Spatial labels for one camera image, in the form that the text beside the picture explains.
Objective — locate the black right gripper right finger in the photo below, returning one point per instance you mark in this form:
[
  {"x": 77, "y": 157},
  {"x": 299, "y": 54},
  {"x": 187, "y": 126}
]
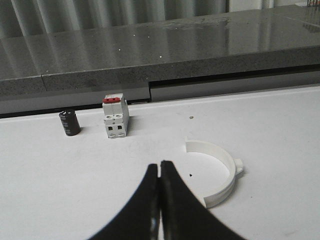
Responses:
[{"x": 183, "y": 216}]

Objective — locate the white circuit breaker red switch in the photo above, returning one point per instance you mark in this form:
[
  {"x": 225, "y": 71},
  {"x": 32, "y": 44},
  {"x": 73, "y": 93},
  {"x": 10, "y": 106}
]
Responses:
[{"x": 116, "y": 115}]

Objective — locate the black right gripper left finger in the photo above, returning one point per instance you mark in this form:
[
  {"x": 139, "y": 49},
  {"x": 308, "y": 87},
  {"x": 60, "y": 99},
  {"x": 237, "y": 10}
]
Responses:
[{"x": 139, "y": 219}]

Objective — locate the grey stone countertop ledge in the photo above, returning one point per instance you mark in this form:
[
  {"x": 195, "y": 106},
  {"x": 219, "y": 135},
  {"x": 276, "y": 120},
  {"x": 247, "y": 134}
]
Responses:
[{"x": 77, "y": 68}]

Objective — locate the black cylindrical capacitor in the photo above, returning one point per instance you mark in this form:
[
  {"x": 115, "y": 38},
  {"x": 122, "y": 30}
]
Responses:
[{"x": 69, "y": 122}]

